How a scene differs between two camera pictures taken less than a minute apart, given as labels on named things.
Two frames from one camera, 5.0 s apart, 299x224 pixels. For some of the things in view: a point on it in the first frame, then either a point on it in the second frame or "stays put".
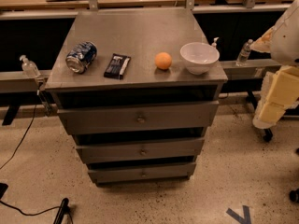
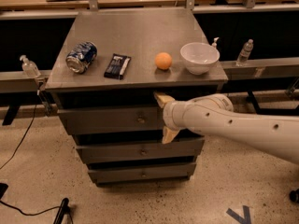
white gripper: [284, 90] → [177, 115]
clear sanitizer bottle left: [29, 67] stays put
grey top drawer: [144, 118] stays put
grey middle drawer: [115, 152] stays put
